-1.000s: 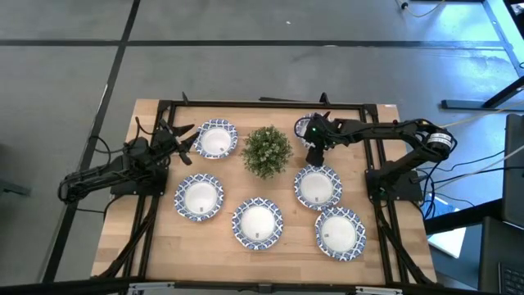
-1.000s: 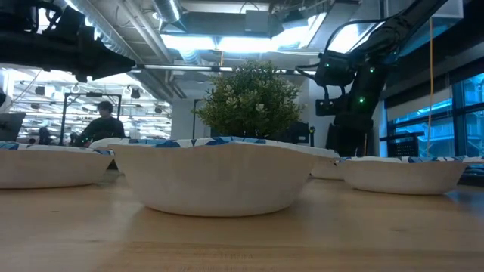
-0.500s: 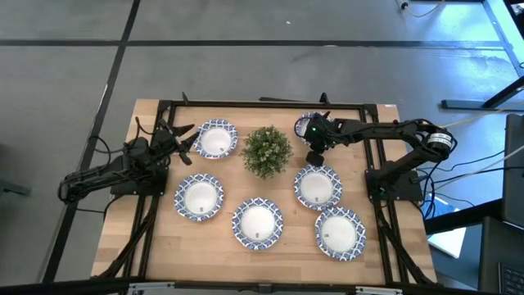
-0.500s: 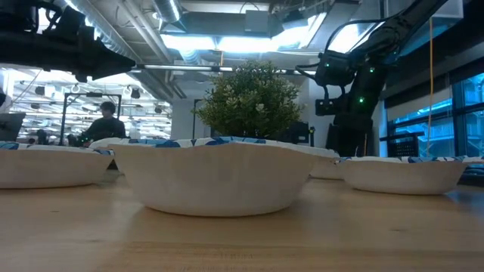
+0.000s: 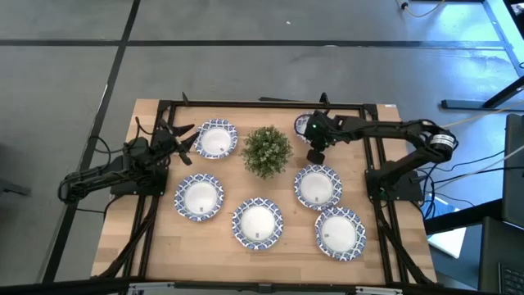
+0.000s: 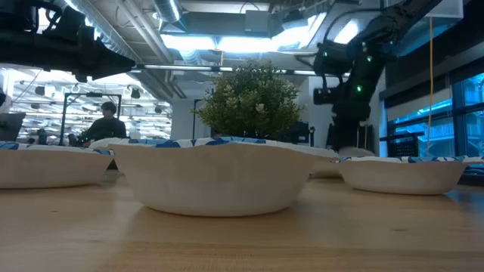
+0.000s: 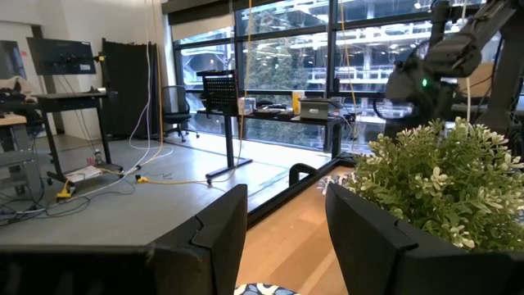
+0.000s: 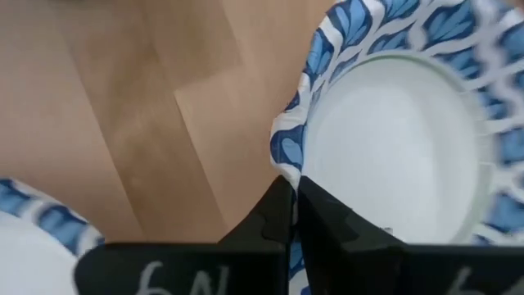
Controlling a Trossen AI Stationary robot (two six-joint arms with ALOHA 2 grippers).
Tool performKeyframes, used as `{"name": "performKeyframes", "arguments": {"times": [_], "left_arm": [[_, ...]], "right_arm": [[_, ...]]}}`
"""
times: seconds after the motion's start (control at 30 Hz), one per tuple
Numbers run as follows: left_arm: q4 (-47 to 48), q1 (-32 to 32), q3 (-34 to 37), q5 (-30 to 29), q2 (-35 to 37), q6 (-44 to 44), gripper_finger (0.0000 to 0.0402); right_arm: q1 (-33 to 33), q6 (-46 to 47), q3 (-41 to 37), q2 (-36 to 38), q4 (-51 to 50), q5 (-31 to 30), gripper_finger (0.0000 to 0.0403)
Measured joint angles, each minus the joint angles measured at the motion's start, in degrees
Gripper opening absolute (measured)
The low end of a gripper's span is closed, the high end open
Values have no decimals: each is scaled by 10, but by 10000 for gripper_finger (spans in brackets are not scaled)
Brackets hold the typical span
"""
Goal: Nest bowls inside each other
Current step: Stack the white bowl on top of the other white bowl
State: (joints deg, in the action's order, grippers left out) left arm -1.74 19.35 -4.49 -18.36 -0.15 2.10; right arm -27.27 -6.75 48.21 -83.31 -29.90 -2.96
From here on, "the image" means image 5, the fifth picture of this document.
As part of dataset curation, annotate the black power cable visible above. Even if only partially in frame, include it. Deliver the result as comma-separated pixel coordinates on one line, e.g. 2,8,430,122
425,149,507,175
423,166,504,220

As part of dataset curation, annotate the thin black floor cable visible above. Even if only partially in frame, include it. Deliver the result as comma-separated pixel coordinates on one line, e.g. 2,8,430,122
75,206,108,216

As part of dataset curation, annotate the black desk leg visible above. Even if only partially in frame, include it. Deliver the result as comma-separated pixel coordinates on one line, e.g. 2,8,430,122
440,75,524,111

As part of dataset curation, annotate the beige yellow cable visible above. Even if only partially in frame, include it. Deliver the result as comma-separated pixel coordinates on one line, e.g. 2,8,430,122
440,107,524,129

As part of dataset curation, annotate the blue object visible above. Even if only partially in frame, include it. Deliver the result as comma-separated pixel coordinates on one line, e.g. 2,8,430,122
425,195,454,220

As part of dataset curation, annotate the small green potted plant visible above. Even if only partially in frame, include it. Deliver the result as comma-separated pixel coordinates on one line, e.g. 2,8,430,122
240,125,294,180

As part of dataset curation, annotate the silver frame bracket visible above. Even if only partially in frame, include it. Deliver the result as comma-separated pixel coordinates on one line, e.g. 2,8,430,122
127,281,176,295
355,286,404,295

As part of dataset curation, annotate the dark laptop with keyboard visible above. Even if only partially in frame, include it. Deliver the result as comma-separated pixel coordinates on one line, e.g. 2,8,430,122
477,216,524,294

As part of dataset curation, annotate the black side desk edge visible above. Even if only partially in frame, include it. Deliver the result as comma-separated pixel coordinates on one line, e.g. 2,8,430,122
423,198,504,236

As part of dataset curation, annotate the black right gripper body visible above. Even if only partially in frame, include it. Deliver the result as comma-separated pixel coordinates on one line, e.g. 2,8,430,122
305,110,343,152

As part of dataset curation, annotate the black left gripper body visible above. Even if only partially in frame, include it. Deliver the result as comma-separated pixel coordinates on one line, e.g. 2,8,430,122
151,127,183,160

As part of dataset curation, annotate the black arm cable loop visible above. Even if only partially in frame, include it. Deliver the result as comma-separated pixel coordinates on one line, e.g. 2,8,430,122
88,116,142,165

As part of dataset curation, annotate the blue patterned white paper bowl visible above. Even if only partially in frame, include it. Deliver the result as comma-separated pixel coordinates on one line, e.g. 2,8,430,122
192,118,239,160
231,197,284,251
293,112,315,144
293,164,343,211
314,206,368,262
174,173,225,223

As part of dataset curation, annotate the yellow cable with black plug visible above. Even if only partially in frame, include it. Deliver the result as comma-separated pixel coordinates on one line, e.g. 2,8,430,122
394,0,446,19

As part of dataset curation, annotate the white sheet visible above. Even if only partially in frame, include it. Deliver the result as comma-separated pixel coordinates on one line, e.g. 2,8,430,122
427,226,468,260

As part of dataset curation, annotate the black aluminium table frame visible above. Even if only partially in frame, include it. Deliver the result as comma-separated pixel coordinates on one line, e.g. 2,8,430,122
96,92,437,288

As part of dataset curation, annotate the white cable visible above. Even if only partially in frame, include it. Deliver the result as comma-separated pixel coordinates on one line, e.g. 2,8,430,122
432,143,524,193

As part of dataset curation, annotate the dark monitor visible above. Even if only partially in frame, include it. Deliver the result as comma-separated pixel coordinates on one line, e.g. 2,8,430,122
501,113,524,229

